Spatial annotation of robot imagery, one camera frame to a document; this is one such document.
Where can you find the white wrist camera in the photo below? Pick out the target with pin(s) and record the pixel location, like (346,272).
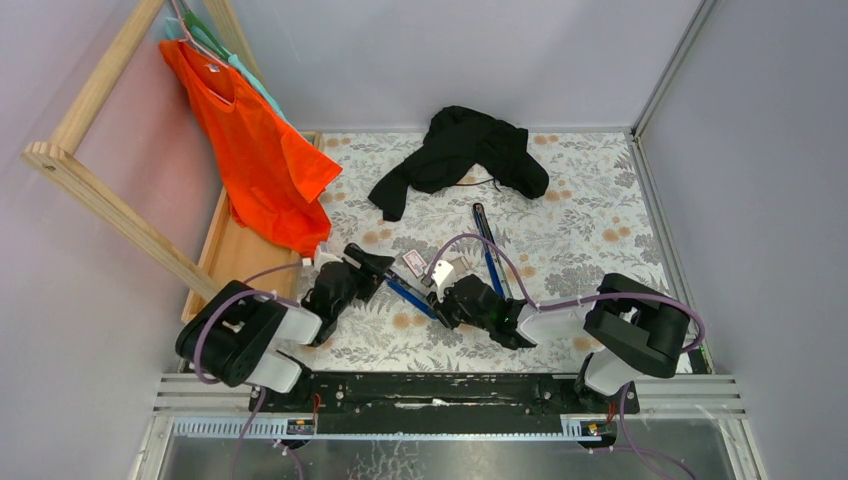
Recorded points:
(441,275)
(323,255)

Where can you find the wooden clothes rack frame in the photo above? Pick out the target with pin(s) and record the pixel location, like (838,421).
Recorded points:
(128,137)

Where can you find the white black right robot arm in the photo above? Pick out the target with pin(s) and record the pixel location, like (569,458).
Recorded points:
(641,331)

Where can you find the black crumpled garment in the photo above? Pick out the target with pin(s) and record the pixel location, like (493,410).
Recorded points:
(459,138)

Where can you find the pink clothes hanger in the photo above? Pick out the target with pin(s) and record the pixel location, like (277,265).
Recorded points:
(199,46)

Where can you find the blue stapler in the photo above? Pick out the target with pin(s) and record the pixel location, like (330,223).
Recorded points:
(409,293)
(497,274)

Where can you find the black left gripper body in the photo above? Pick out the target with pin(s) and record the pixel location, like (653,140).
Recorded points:
(357,287)

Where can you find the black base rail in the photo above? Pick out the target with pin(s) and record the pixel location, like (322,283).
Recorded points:
(442,403)

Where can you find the floral tablecloth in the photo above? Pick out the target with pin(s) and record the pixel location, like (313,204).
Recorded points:
(591,221)

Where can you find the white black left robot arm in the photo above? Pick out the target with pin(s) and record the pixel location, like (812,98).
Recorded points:
(235,338)

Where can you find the orange t-shirt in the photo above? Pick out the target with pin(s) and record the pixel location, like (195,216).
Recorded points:
(274,177)

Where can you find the staple tray with staples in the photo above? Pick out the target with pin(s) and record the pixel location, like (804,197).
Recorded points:
(460,264)

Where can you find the teal hanging garment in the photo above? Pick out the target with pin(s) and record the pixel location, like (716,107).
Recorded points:
(173,31)

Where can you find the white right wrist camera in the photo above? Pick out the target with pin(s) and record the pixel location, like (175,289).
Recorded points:
(441,275)

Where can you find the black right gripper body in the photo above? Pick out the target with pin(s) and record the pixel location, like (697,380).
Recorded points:
(452,314)

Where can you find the wooden tray base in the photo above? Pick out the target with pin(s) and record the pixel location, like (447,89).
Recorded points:
(231,252)

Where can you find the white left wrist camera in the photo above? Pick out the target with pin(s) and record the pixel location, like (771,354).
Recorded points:
(323,255)

